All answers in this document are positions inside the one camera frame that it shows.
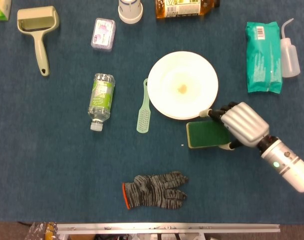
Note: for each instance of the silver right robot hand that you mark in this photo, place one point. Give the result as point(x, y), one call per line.
point(246, 122)

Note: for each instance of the green yellow sponge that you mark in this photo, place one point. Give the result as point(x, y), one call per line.
point(206, 135)

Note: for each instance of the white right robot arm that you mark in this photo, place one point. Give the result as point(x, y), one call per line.
point(289, 165)

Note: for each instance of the white round plate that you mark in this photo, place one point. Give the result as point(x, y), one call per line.
point(176, 102)

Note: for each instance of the green wet wipes pack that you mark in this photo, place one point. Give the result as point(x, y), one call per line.
point(264, 60)

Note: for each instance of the translucent squeeze wash bottle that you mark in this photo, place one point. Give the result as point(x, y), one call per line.
point(290, 60)

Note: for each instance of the grey black knit glove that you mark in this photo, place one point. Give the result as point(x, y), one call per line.
point(154, 191)

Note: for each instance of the amber tea bottle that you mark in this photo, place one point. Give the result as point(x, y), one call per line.
point(181, 8)

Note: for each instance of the clear green-label water bottle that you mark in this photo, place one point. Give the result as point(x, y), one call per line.
point(101, 97)

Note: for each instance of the stacked white paper cups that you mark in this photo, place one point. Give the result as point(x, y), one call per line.
point(130, 12)

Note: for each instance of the small clear plastic box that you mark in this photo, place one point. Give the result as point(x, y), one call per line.
point(103, 35)

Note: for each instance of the pale green lint roller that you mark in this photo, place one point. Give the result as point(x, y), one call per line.
point(39, 50)

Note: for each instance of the crinkled clear plastic bag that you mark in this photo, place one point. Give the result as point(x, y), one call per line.
point(39, 231)

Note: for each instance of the yellow green package corner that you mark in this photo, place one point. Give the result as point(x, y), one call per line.
point(0, 10)

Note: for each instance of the aluminium rail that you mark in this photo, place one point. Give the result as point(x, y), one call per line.
point(166, 228)

